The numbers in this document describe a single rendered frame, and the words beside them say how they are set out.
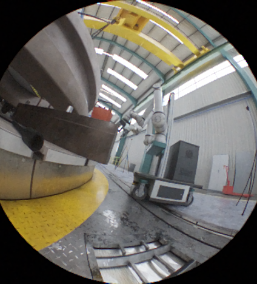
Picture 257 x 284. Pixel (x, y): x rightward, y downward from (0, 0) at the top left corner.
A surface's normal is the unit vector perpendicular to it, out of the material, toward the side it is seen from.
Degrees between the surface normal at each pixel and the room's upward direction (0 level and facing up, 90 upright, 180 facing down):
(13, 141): 90
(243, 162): 90
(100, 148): 90
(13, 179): 90
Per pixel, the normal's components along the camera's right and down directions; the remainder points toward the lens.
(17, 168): 0.95, 0.23
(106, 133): 0.05, -0.24
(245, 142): -0.87, -0.35
